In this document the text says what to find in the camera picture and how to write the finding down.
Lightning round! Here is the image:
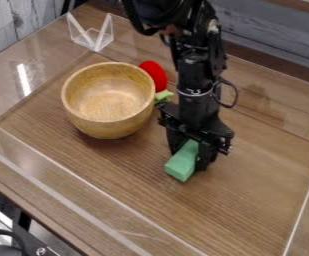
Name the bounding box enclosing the black cable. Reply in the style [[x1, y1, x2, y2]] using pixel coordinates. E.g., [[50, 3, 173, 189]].
[[0, 228, 28, 256]]

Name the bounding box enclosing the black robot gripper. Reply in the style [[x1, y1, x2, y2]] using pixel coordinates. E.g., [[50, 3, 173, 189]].
[[155, 89, 235, 173]]

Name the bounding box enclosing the clear acrylic tray wall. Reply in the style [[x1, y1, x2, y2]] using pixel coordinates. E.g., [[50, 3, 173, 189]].
[[0, 127, 206, 256]]

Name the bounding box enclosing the brown wooden bowl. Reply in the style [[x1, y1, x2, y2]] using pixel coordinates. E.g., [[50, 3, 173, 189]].
[[60, 62, 155, 139]]

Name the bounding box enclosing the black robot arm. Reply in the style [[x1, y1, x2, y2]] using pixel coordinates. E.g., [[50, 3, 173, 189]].
[[121, 0, 234, 171]]

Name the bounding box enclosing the clear acrylic corner bracket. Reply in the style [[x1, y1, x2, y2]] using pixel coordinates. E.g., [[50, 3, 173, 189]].
[[66, 13, 114, 52]]

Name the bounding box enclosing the green rectangular block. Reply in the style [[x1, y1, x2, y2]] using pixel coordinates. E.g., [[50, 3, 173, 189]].
[[165, 140, 198, 182]]

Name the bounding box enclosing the red plush strawberry toy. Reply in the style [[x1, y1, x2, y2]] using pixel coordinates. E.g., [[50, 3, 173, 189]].
[[139, 60, 174, 103]]

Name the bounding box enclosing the black table leg bracket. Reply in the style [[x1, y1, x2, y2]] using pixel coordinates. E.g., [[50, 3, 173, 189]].
[[12, 210, 66, 256]]

